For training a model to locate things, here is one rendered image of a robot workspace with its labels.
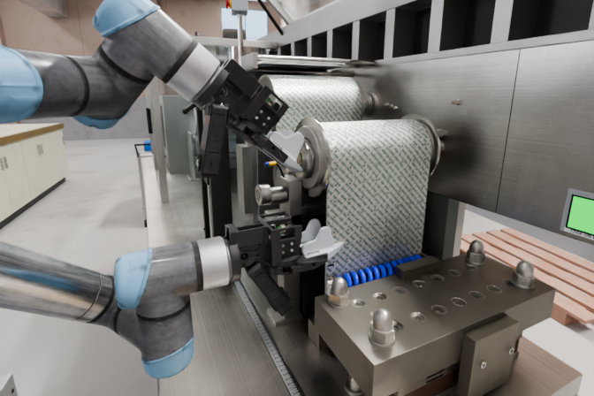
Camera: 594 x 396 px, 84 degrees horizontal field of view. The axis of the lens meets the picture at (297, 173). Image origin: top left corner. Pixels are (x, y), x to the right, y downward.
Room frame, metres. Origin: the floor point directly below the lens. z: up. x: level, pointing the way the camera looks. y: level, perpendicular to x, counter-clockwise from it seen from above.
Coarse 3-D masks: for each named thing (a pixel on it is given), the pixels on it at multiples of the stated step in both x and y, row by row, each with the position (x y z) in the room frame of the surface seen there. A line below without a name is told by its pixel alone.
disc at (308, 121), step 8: (304, 120) 0.61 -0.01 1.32; (312, 120) 0.58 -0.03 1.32; (296, 128) 0.64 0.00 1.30; (320, 128) 0.56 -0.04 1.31; (320, 136) 0.56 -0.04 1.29; (328, 144) 0.54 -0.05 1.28; (328, 152) 0.53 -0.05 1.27; (328, 160) 0.53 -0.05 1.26; (328, 168) 0.53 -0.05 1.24; (328, 176) 0.53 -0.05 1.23; (320, 184) 0.55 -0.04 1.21; (304, 192) 0.61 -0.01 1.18; (312, 192) 0.58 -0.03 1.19; (320, 192) 0.55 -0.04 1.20
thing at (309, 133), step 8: (304, 128) 0.60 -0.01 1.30; (312, 128) 0.58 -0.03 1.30; (304, 136) 0.60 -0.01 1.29; (312, 136) 0.57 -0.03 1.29; (312, 144) 0.57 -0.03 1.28; (320, 144) 0.55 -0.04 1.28; (320, 152) 0.55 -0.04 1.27; (320, 160) 0.54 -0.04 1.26; (320, 168) 0.54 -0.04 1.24; (296, 176) 0.63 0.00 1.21; (312, 176) 0.57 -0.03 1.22; (320, 176) 0.55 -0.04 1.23; (304, 184) 0.59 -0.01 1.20; (312, 184) 0.57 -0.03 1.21
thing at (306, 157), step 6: (306, 138) 0.59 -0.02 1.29; (306, 144) 0.57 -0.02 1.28; (300, 150) 0.59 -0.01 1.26; (306, 150) 0.56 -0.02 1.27; (312, 150) 0.56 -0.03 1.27; (300, 156) 0.58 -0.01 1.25; (306, 156) 0.56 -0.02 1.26; (312, 156) 0.56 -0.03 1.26; (300, 162) 0.58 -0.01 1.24; (306, 162) 0.56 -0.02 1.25; (312, 162) 0.56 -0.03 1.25; (306, 168) 0.56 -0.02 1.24; (312, 168) 0.56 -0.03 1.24; (300, 174) 0.58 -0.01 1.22; (306, 174) 0.56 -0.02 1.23
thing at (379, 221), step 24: (336, 192) 0.55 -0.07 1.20; (360, 192) 0.57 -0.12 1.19; (384, 192) 0.60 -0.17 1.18; (408, 192) 0.62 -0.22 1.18; (336, 216) 0.55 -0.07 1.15; (360, 216) 0.57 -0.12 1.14; (384, 216) 0.60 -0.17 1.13; (408, 216) 0.62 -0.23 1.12; (336, 240) 0.55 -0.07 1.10; (360, 240) 0.57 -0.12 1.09; (384, 240) 0.60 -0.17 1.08; (408, 240) 0.63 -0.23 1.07; (336, 264) 0.55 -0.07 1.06; (360, 264) 0.58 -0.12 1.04
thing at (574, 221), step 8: (576, 200) 0.48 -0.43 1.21; (584, 200) 0.47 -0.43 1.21; (576, 208) 0.48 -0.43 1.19; (584, 208) 0.47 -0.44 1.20; (592, 208) 0.46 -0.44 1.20; (576, 216) 0.48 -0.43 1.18; (584, 216) 0.47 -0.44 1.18; (592, 216) 0.46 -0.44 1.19; (568, 224) 0.48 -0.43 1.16; (576, 224) 0.47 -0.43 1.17; (584, 224) 0.47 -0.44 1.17; (592, 224) 0.46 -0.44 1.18; (592, 232) 0.46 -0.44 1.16
